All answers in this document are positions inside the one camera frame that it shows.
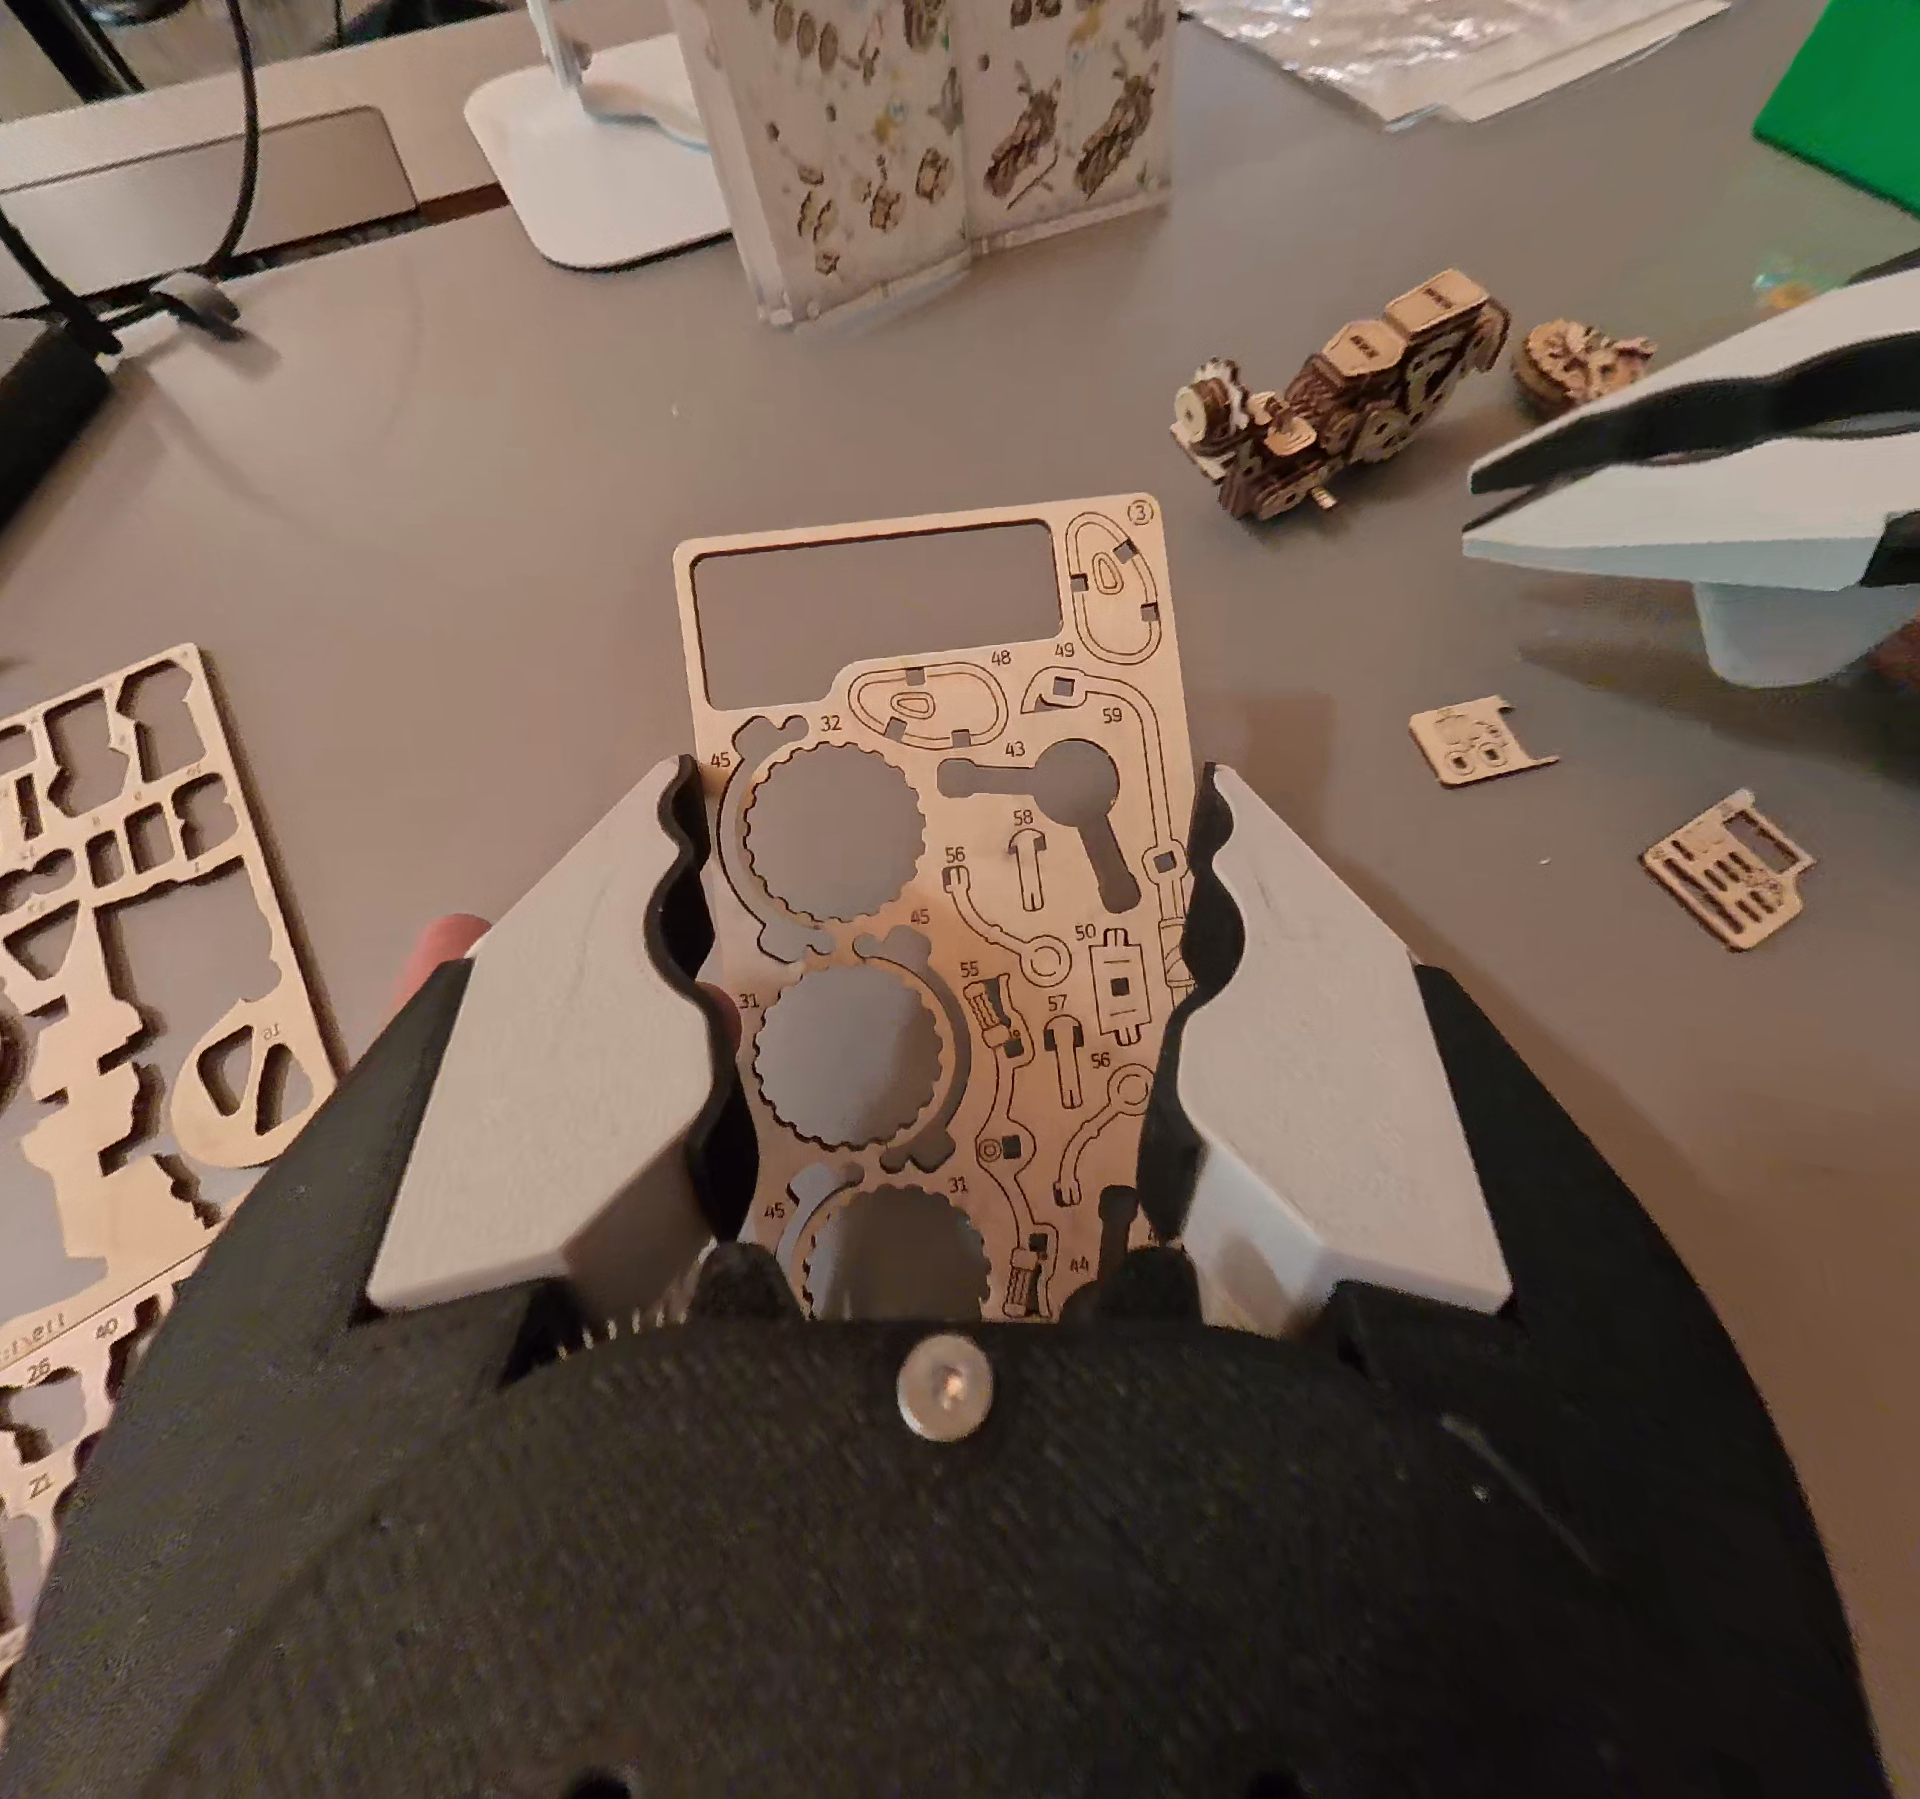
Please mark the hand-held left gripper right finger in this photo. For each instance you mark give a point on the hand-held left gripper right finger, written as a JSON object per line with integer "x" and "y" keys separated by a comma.
{"x": 1319, "y": 1064}

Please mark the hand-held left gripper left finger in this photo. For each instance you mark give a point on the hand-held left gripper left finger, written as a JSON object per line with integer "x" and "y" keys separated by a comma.
{"x": 556, "y": 1049}

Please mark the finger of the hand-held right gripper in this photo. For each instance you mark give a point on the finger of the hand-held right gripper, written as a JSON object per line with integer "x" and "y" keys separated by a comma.
{"x": 1679, "y": 524}
{"x": 1740, "y": 366}

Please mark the wooden puzzle parts sheet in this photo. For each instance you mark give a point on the wooden puzzle parts sheet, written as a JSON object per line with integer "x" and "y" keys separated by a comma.
{"x": 1020, "y": 928}

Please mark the grey desk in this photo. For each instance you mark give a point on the grey desk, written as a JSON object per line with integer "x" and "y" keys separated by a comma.
{"x": 450, "y": 509}

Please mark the person's left hand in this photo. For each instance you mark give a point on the person's left hand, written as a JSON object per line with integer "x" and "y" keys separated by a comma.
{"x": 442, "y": 965}

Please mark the small wooden wheel assembly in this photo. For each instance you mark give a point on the small wooden wheel assembly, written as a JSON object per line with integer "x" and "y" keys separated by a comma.
{"x": 1576, "y": 366}

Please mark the small wooden piece round holes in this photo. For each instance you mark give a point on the small wooden piece round holes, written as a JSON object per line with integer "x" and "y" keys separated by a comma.
{"x": 1477, "y": 745}

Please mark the green plastic bin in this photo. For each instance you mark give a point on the green plastic bin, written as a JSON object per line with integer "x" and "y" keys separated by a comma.
{"x": 1851, "y": 73}

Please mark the small slotted wooden piece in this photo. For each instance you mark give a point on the small slotted wooden piece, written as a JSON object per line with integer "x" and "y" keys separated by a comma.
{"x": 1725, "y": 869}

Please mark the wooden model motorcycle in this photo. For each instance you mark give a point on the wooden model motorcycle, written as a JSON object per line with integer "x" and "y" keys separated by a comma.
{"x": 1350, "y": 403}

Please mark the wooden sheet large cutouts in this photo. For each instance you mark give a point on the wooden sheet large cutouts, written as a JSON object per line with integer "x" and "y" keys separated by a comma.
{"x": 76, "y": 1078}

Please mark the wooden sheet small cutouts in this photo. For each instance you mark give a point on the wooden sheet small cutouts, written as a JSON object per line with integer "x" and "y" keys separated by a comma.
{"x": 89, "y": 1380}

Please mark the printed instruction booklet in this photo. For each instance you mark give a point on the printed instruction booklet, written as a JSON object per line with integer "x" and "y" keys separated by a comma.
{"x": 929, "y": 103}

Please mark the white lamp base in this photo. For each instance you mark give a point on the white lamp base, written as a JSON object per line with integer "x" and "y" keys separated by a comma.
{"x": 600, "y": 179}

